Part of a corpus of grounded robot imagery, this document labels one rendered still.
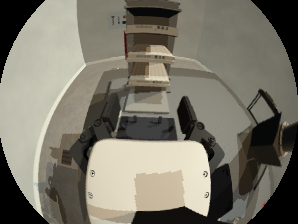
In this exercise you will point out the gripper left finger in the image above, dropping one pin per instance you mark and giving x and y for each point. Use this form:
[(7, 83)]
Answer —
[(101, 129)]

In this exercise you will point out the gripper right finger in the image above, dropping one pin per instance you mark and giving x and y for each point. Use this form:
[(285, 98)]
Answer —
[(195, 131)]

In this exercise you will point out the beige plate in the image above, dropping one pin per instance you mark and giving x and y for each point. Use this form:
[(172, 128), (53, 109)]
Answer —
[(150, 53), (149, 74), (152, 29)]

